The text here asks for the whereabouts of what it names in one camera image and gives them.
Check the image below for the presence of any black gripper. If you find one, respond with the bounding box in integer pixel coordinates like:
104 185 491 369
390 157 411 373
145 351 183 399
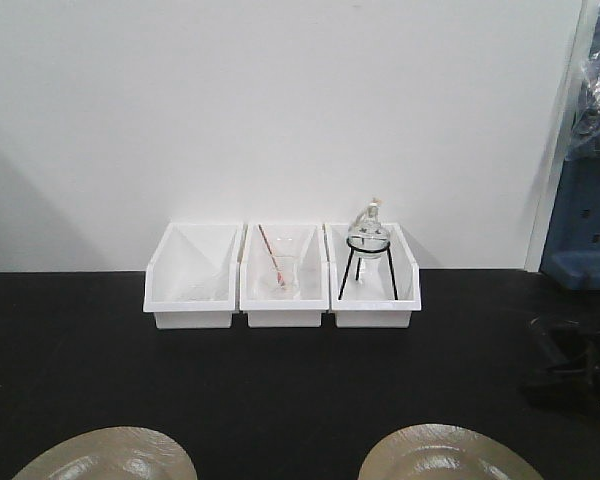
519 314 600 415

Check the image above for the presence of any beige plate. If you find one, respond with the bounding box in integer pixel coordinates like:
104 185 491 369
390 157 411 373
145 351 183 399
15 426 198 479
358 423 541 479

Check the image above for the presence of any grey blue drying pegboard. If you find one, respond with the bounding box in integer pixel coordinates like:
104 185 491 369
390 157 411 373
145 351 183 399
540 157 600 290

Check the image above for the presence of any white bin right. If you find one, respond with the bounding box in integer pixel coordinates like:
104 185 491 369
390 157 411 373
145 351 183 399
324 223 422 328

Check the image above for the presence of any white bin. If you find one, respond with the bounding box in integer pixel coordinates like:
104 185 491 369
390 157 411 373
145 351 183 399
239 222 330 328
324 223 422 328
143 222 244 330

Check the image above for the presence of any glass flask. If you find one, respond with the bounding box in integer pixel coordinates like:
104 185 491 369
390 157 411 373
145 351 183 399
347 198 390 259

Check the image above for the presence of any glass beaker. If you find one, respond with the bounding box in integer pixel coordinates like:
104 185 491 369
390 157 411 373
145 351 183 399
263 255 300 300

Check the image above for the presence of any red glass stirring rod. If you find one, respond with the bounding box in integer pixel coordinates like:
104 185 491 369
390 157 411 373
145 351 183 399
258 224 286 288

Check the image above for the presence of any white bin middle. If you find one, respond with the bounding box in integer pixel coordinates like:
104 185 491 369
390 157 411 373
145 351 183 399
239 222 330 328

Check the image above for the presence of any white bin left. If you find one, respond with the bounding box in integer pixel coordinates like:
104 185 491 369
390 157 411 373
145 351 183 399
143 222 244 330

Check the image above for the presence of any black wire tripod stand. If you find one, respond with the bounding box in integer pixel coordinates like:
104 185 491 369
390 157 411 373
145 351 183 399
337 238 399 301

